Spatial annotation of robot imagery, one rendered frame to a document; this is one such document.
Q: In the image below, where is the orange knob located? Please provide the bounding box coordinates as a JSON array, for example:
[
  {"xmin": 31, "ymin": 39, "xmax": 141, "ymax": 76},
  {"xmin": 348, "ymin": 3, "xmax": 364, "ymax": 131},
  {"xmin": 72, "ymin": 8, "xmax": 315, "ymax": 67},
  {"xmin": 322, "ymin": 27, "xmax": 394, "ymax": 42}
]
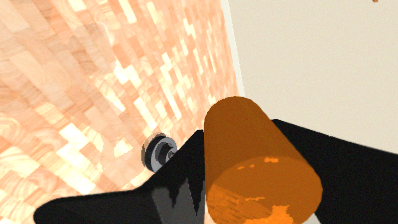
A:
[{"xmin": 204, "ymin": 96, "xmax": 323, "ymax": 224}]

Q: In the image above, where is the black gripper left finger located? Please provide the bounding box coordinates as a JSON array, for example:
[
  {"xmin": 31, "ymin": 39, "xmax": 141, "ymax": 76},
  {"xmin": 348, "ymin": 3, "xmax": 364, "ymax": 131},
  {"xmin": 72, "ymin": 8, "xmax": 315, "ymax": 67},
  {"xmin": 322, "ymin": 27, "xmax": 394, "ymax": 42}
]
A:
[{"xmin": 33, "ymin": 129, "xmax": 206, "ymax": 224}]

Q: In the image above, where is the grey round pedestal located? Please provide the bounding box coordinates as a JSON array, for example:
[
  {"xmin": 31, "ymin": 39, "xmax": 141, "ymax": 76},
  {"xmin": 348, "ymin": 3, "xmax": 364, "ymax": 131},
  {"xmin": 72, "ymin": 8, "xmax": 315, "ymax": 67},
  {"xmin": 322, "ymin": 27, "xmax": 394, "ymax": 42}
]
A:
[{"xmin": 144, "ymin": 136, "xmax": 178, "ymax": 173}]

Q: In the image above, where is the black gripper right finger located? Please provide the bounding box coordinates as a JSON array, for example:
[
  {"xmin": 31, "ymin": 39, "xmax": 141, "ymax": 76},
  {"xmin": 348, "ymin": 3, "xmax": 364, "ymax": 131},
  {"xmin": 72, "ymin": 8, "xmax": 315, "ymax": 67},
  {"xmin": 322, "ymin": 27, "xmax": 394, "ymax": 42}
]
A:
[{"xmin": 271, "ymin": 119, "xmax": 398, "ymax": 224}]

